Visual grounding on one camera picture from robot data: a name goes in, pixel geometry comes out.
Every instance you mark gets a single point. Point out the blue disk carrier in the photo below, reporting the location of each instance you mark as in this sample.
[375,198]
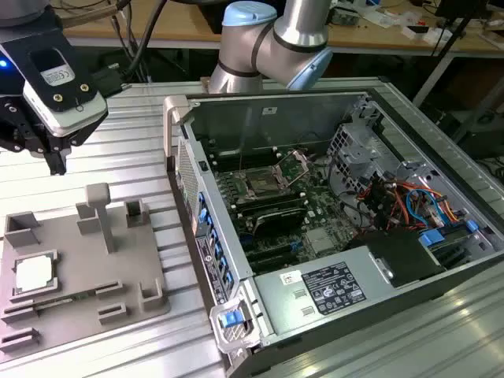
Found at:
[431,238]

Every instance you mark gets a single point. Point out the black RAM slot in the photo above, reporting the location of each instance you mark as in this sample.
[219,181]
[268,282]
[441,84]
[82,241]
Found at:
[271,204]
[228,153]
[229,159]
[267,197]

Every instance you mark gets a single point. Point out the grey parts rack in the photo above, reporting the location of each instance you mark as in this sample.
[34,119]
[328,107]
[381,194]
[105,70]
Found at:
[78,252]

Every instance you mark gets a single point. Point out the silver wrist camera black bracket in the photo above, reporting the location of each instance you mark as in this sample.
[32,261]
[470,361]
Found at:
[67,114]

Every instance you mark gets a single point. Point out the thin metal locking lever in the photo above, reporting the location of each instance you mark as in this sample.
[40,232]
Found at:
[240,161]

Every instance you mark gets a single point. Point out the green RAM stick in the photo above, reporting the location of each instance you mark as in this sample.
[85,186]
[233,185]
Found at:
[55,303]

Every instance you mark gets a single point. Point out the blue release latch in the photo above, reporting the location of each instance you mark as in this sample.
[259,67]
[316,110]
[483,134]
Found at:
[230,319]

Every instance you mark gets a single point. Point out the black graphics card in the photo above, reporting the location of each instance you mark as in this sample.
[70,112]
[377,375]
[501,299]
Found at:
[279,220]

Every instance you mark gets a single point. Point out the open grey PC case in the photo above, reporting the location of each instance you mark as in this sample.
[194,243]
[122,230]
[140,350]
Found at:
[256,122]

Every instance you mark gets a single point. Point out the perforated metal drive cage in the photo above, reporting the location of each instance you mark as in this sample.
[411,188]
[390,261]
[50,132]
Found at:
[356,151]

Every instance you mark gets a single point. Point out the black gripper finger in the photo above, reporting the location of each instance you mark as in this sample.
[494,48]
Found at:
[56,163]

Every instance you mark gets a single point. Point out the silver CPU green substrate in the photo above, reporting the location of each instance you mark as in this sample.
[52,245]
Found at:
[33,273]

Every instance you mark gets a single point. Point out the green motherboard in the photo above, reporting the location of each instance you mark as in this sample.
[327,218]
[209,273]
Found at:
[315,204]

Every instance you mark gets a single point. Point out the CPU socket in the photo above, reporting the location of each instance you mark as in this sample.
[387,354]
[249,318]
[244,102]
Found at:
[262,183]

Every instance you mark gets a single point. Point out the wooden desk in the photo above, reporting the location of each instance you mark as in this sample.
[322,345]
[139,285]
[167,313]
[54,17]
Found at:
[177,27]

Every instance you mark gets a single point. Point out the black monitor stand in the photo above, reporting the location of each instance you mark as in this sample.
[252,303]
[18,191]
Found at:
[456,8]

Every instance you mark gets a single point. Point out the silver chipset heat sink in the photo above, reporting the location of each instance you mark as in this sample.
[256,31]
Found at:
[319,240]

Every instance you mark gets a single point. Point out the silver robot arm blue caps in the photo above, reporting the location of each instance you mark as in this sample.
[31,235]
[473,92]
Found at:
[291,27]

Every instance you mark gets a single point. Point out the black plastic shroud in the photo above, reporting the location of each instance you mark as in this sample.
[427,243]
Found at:
[397,256]

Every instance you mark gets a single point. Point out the grey power supply with label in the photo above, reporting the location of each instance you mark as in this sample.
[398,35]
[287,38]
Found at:
[283,311]

